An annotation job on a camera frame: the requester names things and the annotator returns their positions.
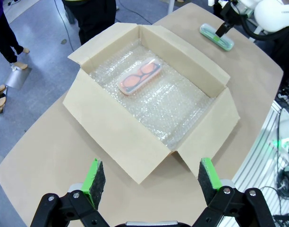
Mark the tan shoe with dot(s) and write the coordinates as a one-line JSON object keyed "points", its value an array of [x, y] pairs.
{"points": [[26, 50], [0, 88], [0, 102], [18, 65]]}

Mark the slotted aluminium base plate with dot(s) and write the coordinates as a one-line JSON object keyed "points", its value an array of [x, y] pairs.
{"points": [[260, 165]]}

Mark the person in purple top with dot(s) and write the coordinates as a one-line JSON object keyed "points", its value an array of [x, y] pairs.
{"points": [[2, 30]]}

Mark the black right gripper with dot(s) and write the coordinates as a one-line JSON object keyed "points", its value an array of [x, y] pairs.
{"points": [[230, 13]]}

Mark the grey table leg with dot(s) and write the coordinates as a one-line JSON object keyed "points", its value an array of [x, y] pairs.
{"points": [[174, 5]]}

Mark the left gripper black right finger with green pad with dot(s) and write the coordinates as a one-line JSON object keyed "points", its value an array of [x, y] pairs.
{"points": [[209, 182]]}

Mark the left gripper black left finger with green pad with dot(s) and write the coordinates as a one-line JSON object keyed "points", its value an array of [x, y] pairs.
{"points": [[92, 189]]}

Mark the green glasses case clear lid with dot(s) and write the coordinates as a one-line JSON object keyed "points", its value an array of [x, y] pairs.
{"points": [[227, 45]]}

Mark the brown cardboard shipping box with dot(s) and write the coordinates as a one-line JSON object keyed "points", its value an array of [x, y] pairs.
{"points": [[106, 132]]}

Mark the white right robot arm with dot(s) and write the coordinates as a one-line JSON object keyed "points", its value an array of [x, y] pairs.
{"points": [[272, 16]]}

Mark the person in yellow-green top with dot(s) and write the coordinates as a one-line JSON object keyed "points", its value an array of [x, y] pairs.
{"points": [[95, 19]]}

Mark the square metal floor plate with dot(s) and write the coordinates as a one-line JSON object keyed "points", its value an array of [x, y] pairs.
{"points": [[18, 78]]}

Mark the orange glasses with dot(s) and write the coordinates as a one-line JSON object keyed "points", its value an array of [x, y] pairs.
{"points": [[130, 88]]}

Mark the black frame glasses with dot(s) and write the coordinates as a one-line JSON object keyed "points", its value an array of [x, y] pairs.
{"points": [[142, 75]]}

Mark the clear bubble wrap sheet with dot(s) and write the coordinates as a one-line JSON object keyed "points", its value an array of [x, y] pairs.
{"points": [[163, 111]]}

